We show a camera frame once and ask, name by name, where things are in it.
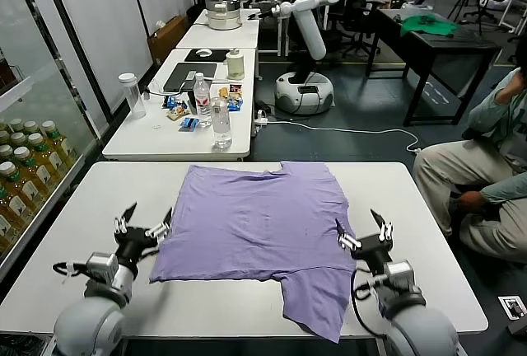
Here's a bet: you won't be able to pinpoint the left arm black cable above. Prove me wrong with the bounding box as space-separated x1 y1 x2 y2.
52 261 90 279

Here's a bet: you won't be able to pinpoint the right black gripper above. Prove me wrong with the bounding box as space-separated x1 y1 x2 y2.
334 208 394 275

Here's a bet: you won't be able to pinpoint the tall clear container white lid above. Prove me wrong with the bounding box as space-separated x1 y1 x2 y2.
118 73 147 119

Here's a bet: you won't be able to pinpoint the small white office desk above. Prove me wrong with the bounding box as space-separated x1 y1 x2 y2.
175 7 261 50

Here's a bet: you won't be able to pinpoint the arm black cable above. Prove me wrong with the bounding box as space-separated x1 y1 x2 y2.
52 261 90 279
351 267 389 339

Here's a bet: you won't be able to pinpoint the water bottle red label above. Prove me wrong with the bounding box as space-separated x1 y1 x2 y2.
193 72 212 128

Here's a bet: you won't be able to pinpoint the purple t-shirt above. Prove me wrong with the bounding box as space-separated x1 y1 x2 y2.
148 161 358 344

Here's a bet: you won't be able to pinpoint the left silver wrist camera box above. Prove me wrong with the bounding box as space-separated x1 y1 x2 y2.
85 251 119 281

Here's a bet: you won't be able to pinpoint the black office chair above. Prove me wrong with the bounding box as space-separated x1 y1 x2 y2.
329 0 382 59

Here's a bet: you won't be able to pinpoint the white humanoid wheeled robot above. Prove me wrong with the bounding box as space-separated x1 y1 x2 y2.
249 0 343 115

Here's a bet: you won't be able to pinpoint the clear plastic water bottle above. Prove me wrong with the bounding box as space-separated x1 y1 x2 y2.
211 96 234 151

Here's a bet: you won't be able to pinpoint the white floor cable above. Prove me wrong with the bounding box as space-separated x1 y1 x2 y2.
267 119 422 155

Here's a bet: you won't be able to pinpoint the white fiducial marker card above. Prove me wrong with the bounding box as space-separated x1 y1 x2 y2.
497 295 527 321

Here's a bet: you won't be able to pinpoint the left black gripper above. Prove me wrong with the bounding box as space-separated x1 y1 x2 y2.
114 202 175 275

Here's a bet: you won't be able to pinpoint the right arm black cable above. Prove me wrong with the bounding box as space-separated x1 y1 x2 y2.
351 267 389 339

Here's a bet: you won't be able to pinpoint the brown cardboard box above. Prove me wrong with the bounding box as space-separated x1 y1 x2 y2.
147 14 191 67

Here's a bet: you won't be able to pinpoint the dark grey laptop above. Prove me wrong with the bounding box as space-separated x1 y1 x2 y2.
162 62 218 94

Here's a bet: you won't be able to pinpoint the black metal table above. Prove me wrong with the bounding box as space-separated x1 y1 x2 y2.
365 7 504 128

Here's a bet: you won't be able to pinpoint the seated person beige trousers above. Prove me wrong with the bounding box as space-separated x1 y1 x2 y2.
412 34 527 265

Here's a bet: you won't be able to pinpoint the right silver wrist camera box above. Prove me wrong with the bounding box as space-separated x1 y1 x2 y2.
385 260 413 288

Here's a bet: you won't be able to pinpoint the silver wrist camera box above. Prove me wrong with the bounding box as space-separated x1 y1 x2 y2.
385 260 413 288
85 251 119 281

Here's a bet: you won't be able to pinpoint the green cloth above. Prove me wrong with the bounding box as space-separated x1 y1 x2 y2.
399 13 459 38

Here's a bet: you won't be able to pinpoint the long white office desk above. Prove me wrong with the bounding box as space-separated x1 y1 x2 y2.
101 48 256 162

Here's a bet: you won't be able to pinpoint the rice cooker pot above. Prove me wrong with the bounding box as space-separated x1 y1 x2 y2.
204 0 243 30

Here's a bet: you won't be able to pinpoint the black mouse pad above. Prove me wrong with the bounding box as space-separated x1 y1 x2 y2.
184 47 233 63

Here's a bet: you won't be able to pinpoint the glass door drinks cabinet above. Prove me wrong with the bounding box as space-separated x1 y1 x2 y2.
0 0 109 269

